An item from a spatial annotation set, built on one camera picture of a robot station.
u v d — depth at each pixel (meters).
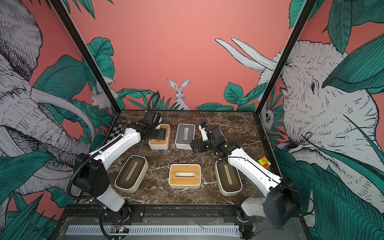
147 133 0.62
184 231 0.70
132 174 0.82
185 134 1.04
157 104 1.22
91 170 0.44
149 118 0.67
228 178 0.81
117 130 1.04
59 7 0.69
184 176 0.85
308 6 0.69
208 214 0.75
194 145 0.71
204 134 0.71
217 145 0.60
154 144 0.95
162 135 0.78
